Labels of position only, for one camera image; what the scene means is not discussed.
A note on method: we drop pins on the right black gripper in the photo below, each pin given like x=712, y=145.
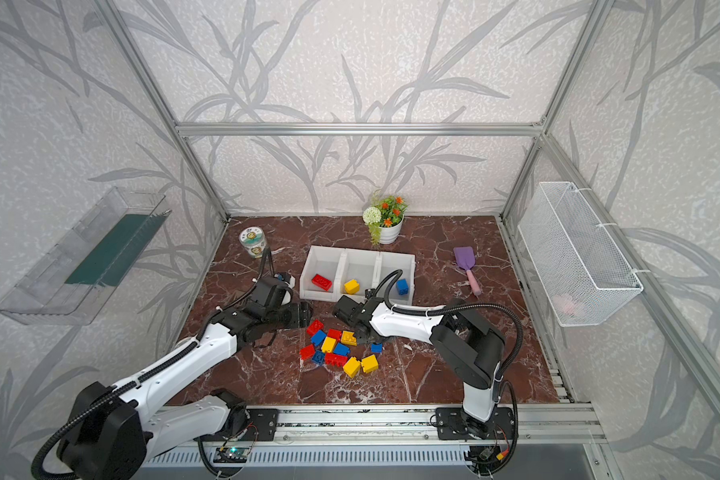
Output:
x=342, y=306

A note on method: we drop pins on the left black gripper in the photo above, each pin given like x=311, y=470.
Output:
x=300, y=313

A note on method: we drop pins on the yellow lego brick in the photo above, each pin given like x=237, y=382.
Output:
x=348, y=338
x=369, y=364
x=328, y=345
x=352, y=367
x=351, y=287

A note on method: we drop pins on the red lego brick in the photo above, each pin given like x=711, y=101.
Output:
x=314, y=327
x=307, y=352
x=322, y=282
x=335, y=333
x=335, y=359

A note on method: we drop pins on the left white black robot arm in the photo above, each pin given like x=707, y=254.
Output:
x=113, y=430

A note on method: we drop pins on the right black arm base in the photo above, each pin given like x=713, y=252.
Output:
x=453, y=423

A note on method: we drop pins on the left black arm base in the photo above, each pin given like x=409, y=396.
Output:
x=243, y=423

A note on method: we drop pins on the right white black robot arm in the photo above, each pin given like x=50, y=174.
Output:
x=468, y=343

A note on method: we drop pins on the middle white bin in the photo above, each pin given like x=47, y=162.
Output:
x=358, y=265

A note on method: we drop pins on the white bin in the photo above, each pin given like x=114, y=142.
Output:
x=358, y=265
x=324, y=262
x=393, y=267

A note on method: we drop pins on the left white bin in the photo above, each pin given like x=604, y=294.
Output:
x=324, y=262

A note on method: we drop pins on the red flat lego brick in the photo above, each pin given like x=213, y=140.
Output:
x=335, y=359

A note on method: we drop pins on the blue lego brick low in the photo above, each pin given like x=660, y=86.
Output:
x=318, y=358

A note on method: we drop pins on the right white bin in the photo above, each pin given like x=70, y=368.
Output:
x=393, y=267

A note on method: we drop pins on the white potted flower plant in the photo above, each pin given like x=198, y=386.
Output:
x=383, y=217

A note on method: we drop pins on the purple pink scoop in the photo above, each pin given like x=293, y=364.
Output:
x=465, y=259

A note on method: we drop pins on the green circuit board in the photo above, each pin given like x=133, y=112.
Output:
x=231, y=455

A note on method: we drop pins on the green mat in shelf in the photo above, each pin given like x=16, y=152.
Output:
x=108, y=263

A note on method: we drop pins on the pink item in basket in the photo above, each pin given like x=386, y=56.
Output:
x=566, y=305

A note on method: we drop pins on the clear plastic wall shelf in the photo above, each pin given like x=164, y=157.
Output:
x=41, y=297

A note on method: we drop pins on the aluminium front rail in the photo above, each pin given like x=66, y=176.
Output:
x=354, y=425

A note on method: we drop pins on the white wire mesh basket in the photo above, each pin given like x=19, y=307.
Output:
x=573, y=253

